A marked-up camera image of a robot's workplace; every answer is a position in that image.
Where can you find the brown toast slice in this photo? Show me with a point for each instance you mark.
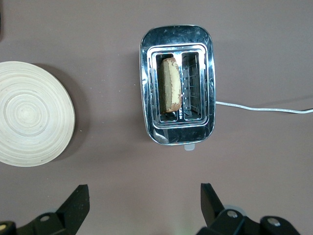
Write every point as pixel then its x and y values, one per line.
pixel 171 85

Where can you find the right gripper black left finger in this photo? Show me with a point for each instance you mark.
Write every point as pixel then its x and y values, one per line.
pixel 68 215

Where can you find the brown table cover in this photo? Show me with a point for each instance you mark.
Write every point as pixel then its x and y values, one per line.
pixel 110 36

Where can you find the chrome two-slot toaster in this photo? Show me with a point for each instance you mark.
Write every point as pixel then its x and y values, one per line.
pixel 176 36

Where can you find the round wooden plate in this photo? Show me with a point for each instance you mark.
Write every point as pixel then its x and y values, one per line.
pixel 29 112

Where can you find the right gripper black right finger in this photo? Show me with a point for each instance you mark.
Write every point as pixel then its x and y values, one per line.
pixel 220 220

